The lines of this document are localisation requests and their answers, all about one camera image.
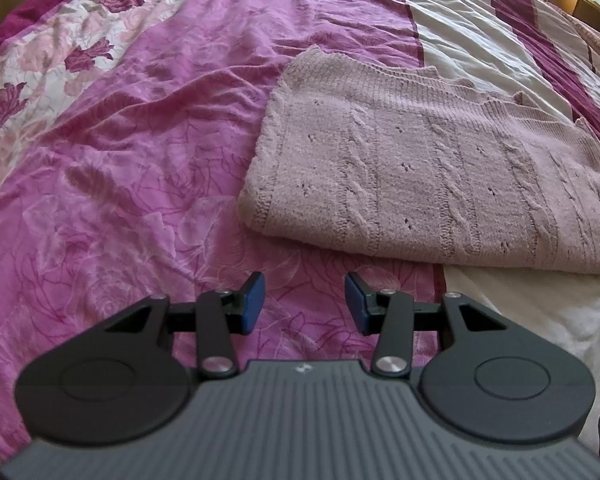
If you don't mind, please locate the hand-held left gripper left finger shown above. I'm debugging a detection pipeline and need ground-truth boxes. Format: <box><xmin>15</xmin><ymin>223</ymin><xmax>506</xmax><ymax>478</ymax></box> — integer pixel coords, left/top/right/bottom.
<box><xmin>102</xmin><ymin>271</ymin><xmax>267</xmax><ymax>378</ymax></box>

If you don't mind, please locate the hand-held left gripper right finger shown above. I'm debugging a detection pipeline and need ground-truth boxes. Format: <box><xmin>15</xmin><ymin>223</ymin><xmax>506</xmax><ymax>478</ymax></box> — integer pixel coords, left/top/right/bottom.
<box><xmin>344</xmin><ymin>271</ymin><xmax>508</xmax><ymax>377</ymax></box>

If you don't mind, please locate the pink knit sweater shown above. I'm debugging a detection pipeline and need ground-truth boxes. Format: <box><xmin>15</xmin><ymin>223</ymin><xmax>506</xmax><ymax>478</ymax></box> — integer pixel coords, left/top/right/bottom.
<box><xmin>237</xmin><ymin>44</ymin><xmax>600</xmax><ymax>277</ymax></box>

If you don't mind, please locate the pink magenta patchwork bedspread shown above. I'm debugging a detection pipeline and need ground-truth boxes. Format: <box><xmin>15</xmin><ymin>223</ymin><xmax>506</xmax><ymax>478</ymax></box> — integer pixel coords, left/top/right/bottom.
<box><xmin>0</xmin><ymin>0</ymin><xmax>600</xmax><ymax>466</ymax></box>

